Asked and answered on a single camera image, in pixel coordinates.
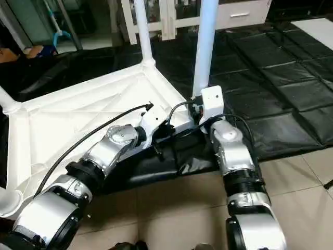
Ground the white plastic table top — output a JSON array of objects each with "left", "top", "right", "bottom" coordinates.
[{"left": 0, "top": 58, "right": 200, "bottom": 218}]

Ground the brown wooden desk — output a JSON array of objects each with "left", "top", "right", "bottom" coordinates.
[{"left": 0, "top": 48, "right": 21, "bottom": 64}]

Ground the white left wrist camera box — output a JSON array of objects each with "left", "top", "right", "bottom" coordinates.
[{"left": 137, "top": 107, "right": 168, "bottom": 148}]

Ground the teal long-handled dustpan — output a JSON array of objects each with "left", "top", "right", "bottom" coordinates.
[{"left": 43, "top": 0, "right": 73, "bottom": 49}]

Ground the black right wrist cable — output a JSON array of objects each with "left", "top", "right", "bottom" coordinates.
[{"left": 166, "top": 100, "right": 255, "bottom": 162}]

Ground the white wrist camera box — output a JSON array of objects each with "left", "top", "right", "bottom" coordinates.
[
  {"left": 137, "top": 107, "right": 168, "bottom": 148},
  {"left": 200, "top": 85, "right": 225, "bottom": 124}
]

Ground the white drawer unit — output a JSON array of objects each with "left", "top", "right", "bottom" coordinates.
[{"left": 215, "top": 0, "right": 273, "bottom": 30}]

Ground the white glass-door cabinet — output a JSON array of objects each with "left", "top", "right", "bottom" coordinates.
[{"left": 121, "top": 0, "right": 219, "bottom": 45}]

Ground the white flat panel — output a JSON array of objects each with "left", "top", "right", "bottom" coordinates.
[{"left": 291, "top": 17, "right": 333, "bottom": 37}]

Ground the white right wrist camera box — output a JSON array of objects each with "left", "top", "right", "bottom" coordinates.
[{"left": 200, "top": 85, "right": 225, "bottom": 124}]

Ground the black work mat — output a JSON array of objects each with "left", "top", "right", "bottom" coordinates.
[{"left": 0, "top": 21, "right": 333, "bottom": 196}]

